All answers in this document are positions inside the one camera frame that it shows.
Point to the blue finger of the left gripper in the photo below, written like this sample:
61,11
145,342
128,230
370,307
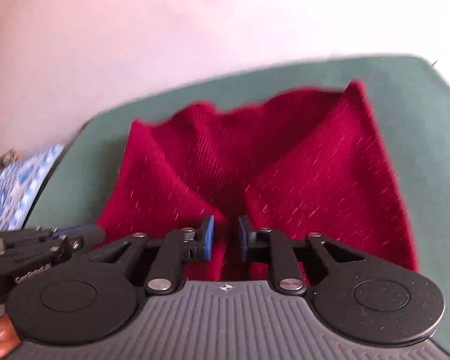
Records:
84,237

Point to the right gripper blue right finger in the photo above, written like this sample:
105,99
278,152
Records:
253,242

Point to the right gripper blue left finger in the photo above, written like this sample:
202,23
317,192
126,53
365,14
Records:
204,239

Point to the dark red knit sweater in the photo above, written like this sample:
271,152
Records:
308,160

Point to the person left hand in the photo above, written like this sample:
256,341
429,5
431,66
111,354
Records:
9,339

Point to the blue white patterned storage bag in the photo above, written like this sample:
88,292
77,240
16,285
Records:
21,179

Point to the green table cloth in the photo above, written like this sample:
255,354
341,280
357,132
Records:
412,105

